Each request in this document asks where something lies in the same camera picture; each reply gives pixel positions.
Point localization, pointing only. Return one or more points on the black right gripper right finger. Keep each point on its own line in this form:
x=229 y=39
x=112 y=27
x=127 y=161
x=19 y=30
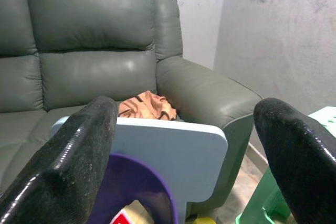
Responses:
x=302 y=161

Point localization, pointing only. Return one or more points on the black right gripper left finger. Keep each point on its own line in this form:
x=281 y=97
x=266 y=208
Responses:
x=65 y=171

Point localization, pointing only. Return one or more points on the purple inner bin bucket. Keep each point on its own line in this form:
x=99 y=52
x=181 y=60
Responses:
x=131 y=179

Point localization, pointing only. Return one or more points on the brown cardboard trash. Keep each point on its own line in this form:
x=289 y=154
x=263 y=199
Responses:
x=143 y=213

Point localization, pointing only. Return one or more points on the light blue rubbish bin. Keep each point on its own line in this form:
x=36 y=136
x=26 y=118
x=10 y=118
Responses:
x=170 y=155

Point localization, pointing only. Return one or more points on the green plastic stool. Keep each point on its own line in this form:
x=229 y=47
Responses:
x=265 y=208

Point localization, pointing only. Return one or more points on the red white packet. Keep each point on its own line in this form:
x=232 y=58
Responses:
x=123 y=218

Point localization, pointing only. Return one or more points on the crumpled brown paper bag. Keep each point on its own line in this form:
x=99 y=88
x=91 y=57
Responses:
x=147 y=104

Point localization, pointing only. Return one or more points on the yellow plastic item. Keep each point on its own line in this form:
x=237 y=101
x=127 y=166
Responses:
x=206 y=220

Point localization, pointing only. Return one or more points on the green leather sofa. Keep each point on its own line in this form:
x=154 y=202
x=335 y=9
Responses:
x=92 y=51

